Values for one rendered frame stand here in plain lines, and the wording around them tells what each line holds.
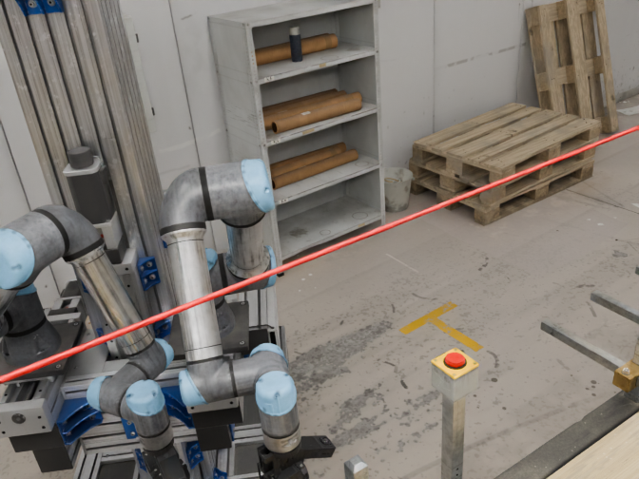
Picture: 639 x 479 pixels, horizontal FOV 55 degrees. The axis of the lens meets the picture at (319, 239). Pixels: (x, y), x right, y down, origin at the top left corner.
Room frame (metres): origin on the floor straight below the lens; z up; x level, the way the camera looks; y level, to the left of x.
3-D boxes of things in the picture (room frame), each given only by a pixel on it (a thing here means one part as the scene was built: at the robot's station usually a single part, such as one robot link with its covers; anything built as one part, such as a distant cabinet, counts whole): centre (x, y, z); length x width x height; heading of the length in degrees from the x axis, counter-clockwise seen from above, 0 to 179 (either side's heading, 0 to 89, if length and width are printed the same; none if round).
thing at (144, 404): (1.04, 0.42, 1.13); 0.09 x 0.08 x 0.11; 62
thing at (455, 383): (0.99, -0.25, 1.18); 0.07 x 0.07 x 0.08; 30
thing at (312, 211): (3.77, 0.02, 0.78); 0.90 x 0.45 x 1.55; 123
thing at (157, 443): (1.04, 0.42, 1.05); 0.08 x 0.08 x 0.05
